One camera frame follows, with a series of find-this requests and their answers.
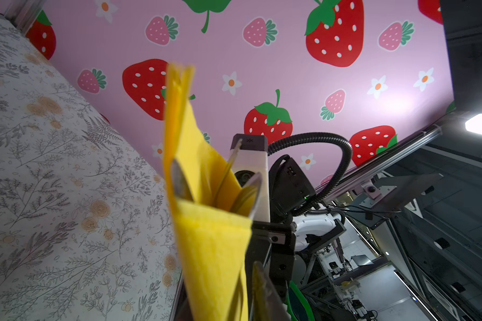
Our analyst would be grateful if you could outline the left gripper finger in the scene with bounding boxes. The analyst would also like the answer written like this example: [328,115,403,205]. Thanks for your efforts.
[250,262,291,321]

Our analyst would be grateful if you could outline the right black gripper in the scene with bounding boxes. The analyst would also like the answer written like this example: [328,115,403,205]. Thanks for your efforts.
[245,155,311,304]

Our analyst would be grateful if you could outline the metal spoon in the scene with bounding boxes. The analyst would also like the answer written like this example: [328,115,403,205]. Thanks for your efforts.
[230,173,262,220]

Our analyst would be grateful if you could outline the yellow paper napkin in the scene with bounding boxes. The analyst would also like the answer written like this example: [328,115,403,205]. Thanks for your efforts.
[163,64,252,320]

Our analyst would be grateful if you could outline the metal fork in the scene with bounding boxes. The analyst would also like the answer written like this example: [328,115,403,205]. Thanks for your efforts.
[213,139,242,207]

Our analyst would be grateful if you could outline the metal knife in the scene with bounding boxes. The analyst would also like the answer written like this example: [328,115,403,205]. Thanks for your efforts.
[170,159,194,201]

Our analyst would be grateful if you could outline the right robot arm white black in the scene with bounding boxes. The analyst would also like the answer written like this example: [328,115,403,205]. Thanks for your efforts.
[245,210,346,302]

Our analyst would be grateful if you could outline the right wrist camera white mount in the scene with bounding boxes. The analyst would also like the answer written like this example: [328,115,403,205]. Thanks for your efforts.
[230,134,270,223]

